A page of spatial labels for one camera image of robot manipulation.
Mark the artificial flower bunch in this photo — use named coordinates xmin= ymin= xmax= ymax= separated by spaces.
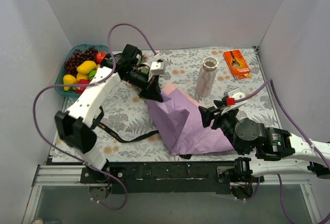
xmin=135 ymin=54 xmax=151 ymax=74

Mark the purple paper bouquet wrap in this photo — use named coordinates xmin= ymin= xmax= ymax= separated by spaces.
xmin=147 ymin=83 xmax=234 ymax=156

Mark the black ribbon gold lettering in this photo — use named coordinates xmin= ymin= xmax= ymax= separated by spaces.
xmin=94 ymin=107 xmax=159 ymax=144

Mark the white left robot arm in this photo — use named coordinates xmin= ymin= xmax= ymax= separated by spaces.
xmin=55 ymin=44 xmax=165 ymax=183

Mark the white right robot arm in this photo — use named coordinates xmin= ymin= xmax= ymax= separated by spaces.
xmin=199 ymin=100 xmax=329 ymax=183

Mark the white ribbed ceramic vase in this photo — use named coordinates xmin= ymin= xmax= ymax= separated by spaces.
xmin=195 ymin=57 xmax=219 ymax=98

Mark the floral tablecloth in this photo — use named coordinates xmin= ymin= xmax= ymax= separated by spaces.
xmin=95 ymin=48 xmax=279 ymax=162

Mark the red apple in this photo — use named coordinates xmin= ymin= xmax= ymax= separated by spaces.
xmin=95 ymin=51 xmax=107 ymax=64

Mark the orange product box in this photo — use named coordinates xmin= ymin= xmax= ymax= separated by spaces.
xmin=223 ymin=49 xmax=251 ymax=80

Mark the green striped fruit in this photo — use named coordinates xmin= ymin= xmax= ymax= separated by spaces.
xmin=88 ymin=70 xmax=97 ymax=81

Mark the teal plastic fruit basket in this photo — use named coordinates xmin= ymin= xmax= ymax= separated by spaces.
xmin=55 ymin=44 xmax=108 ymax=99

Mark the yellow mango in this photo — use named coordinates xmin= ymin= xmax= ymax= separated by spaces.
xmin=77 ymin=60 xmax=96 ymax=75

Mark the yellow lemon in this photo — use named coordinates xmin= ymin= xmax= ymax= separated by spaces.
xmin=76 ymin=73 xmax=88 ymax=81

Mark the pink dragon fruit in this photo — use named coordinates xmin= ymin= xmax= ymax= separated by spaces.
xmin=73 ymin=79 xmax=90 ymax=94

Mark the dark red grape bunch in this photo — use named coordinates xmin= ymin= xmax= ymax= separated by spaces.
xmin=63 ymin=46 xmax=98 ymax=76

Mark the yellow pear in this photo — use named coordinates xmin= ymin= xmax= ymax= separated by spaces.
xmin=63 ymin=74 xmax=77 ymax=92

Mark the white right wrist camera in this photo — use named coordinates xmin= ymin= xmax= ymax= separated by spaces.
xmin=222 ymin=88 xmax=247 ymax=115

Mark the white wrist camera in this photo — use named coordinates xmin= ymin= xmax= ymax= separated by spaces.
xmin=222 ymin=88 xmax=247 ymax=115
xmin=149 ymin=59 xmax=166 ymax=76

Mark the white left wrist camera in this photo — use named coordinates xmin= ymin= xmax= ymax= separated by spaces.
xmin=149 ymin=59 xmax=166 ymax=76

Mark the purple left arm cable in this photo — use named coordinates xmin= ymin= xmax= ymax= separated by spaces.
xmin=32 ymin=23 xmax=158 ymax=211

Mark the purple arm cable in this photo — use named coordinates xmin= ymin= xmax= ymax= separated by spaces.
xmin=32 ymin=23 xmax=158 ymax=211
xmin=233 ymin=79 xmax=330 ymax=224

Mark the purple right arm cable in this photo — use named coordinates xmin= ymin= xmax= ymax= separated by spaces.
xmin=233 ymin=79 xmax=330 ymax=224

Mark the aluminium frame rail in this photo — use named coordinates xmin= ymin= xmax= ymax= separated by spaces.
xmin=26 ymin=175 xmax=321 ymax=223

